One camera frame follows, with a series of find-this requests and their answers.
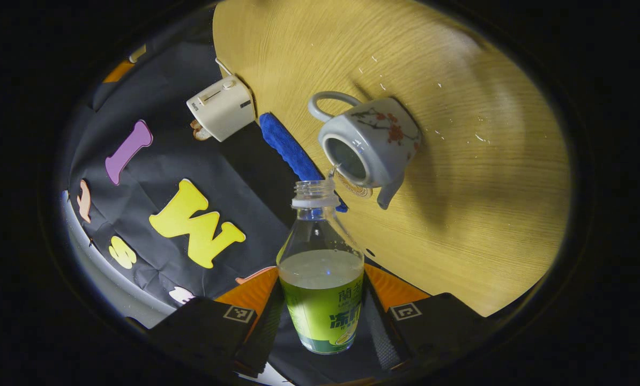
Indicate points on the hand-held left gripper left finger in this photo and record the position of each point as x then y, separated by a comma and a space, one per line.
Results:
261, 332

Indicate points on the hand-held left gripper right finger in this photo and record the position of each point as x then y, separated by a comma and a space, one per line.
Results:
381, 332

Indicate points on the green label water bottle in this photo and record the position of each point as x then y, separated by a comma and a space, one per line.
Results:
322, 300

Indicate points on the round wooden coaster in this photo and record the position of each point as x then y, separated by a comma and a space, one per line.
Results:
355, 188

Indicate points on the white floral teacup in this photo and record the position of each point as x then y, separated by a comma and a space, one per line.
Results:
376, 139

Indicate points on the blue towel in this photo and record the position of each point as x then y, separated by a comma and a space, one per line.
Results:
288, 147

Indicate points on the bread slice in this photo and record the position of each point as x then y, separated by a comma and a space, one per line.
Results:
199, 131

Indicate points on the black backdrop cloth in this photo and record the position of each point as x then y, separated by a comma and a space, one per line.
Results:
154, 145

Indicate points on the white toaster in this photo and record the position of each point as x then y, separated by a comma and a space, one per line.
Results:
223, 110

